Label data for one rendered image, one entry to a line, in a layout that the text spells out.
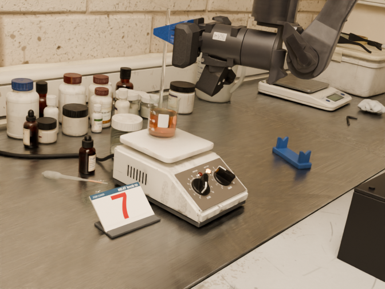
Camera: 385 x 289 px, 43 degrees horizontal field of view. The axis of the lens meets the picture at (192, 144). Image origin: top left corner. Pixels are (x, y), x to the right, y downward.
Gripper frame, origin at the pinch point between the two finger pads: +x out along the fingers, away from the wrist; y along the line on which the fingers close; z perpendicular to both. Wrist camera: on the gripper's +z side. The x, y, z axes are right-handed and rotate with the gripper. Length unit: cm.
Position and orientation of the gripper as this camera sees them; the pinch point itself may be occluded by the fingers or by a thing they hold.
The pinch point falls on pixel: (173, 34)
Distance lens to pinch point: 80.5
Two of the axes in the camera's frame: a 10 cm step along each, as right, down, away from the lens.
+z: -1.1, 9.3, 3.6
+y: 3.8, -3.0, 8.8
